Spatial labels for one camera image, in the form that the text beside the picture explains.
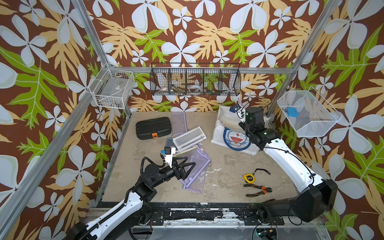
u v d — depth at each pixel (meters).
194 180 0.85
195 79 0.96
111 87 0.86
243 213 0.76
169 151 0.64
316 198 0.40
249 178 0.85
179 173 0.62
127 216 0.53
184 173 0.62
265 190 0.82
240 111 0.68
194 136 1.02
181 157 0.73
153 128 1.06
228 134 0.91
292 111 0.86
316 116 0.77
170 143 1.03
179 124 1.12
